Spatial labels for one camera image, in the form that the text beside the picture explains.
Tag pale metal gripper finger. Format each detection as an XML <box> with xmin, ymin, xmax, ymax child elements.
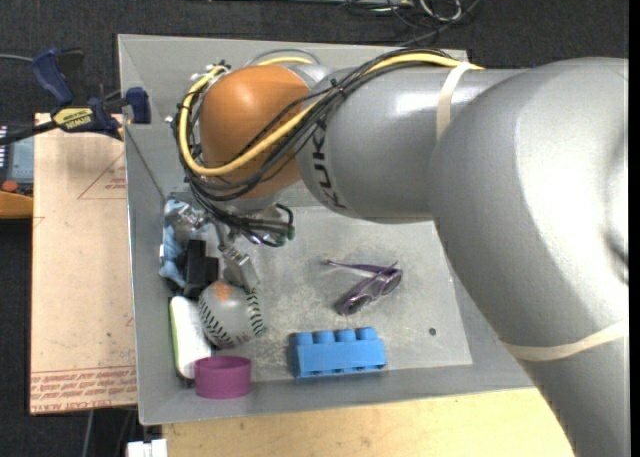
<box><xmin>220</xmin><ymin>246</ymin><xmax>262</xmax><ymax>294</ymax></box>
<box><xmin>168</xmin><ymin>198</ymin><xmax>203</xmax><ymax>236</ymax></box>

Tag black block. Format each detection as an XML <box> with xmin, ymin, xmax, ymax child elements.
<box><xmin>175</xmin><ymin>238</ymin><xmax>221</xmax><ymax>299</ymax></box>

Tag purple sunglasses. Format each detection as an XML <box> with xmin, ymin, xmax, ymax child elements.
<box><xmin>322</xmin><ymin>258</ymin><xmax>404</xmax><ymax>317</ymax></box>

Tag light blue toy animal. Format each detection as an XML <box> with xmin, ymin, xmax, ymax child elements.
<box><xmin>158</xmin><ymin>197</ymin><xmax>211</xmax><ymax>291</ymax></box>

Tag grey metal bin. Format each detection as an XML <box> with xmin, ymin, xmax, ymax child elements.
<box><xmin>117</xmin><ymin>33</ymin><xmax>537</xmax><ymax>427</ymax></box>

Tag blue toy brick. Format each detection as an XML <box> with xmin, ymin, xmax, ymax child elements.
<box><xmin>287</xmin><ymin>326</ymin><xmax>389</xmax><ymax>379</ymax></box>

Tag purple cup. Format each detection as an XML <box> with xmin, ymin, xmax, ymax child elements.
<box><xmin>193</xmin><ymin>355</ymin><xmax>253</xmax><ymax>400</ymax></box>

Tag grey baseball with orange mark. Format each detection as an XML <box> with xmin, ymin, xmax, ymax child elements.
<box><xmin>197</xmin><ymin>279</ymin><xmax>266</xmax><ymax>350</ymax></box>

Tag white and green flat sponge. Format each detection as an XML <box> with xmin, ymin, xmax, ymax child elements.
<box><xmin>168</xmin><ymin>295</ymin><xmax>213</xmax><ymax>380</ymax></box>

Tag brown cardboard board, red print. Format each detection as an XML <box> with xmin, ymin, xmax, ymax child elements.
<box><xmin>28</xmin><ymin>112</ymin><xmax>139</xmax><ymax>416</ymax></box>

